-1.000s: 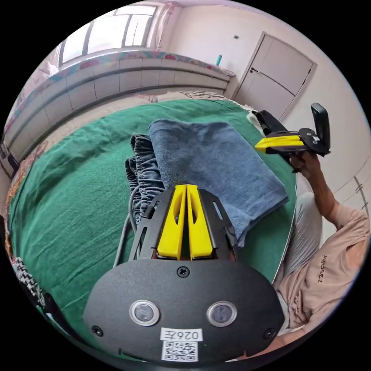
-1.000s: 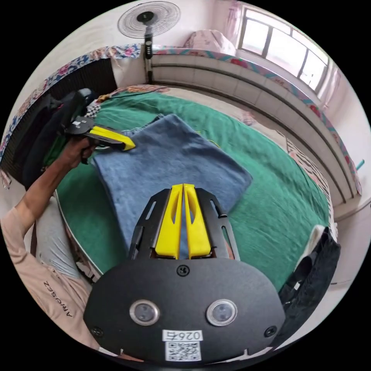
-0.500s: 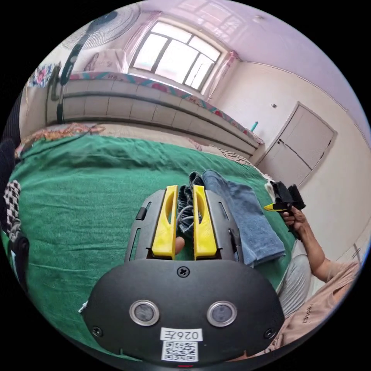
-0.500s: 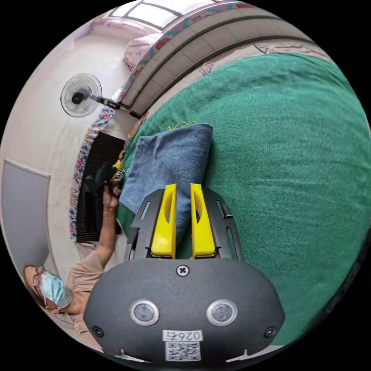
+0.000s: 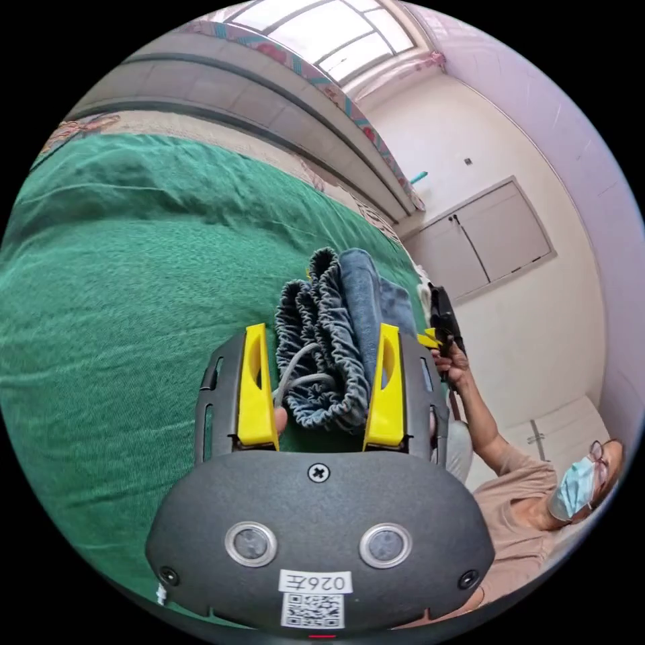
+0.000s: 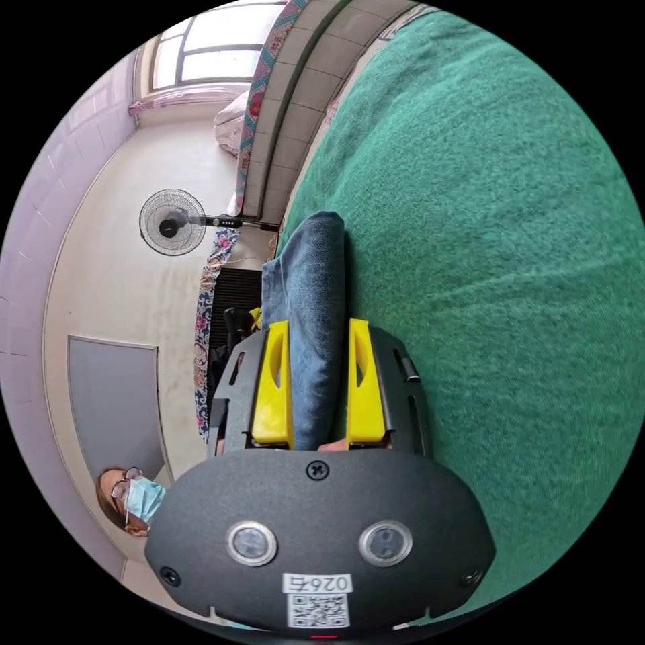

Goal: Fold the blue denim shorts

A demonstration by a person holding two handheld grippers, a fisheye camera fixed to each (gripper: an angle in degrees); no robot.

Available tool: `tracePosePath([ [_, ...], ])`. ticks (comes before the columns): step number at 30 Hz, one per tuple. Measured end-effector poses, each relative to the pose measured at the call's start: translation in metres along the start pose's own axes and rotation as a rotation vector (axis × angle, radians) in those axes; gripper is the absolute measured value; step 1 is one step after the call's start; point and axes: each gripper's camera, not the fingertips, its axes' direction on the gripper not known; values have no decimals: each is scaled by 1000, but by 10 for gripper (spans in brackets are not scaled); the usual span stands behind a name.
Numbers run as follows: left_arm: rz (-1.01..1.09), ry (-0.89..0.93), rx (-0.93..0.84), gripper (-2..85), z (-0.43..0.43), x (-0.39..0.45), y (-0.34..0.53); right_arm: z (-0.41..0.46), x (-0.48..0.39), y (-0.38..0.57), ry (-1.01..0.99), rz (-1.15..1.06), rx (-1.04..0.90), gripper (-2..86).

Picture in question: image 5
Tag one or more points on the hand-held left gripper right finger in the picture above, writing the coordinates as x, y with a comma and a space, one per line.
389, 413

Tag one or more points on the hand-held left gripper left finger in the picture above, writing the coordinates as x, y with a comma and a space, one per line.
252, 403

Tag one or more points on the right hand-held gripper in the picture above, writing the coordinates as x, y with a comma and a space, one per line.
446, 315

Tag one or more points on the blue denim shorts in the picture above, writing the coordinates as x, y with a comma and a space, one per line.
327, 342

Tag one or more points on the person's right forearm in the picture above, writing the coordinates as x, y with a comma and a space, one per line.
478, 418

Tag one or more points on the person's left hand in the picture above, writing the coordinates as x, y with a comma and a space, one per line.
280, 420

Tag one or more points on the person's right hand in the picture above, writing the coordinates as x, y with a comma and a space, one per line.
453, 365

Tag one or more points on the white two-door cupboard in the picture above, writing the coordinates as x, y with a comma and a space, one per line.
484, 242

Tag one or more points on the bed with green quilt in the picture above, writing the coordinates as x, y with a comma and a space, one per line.
111, 302

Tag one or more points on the person's body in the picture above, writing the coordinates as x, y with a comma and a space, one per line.
524, 529

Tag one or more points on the printed curtain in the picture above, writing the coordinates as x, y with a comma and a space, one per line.
332, 96

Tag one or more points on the window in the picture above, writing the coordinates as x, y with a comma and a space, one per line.
332, 35

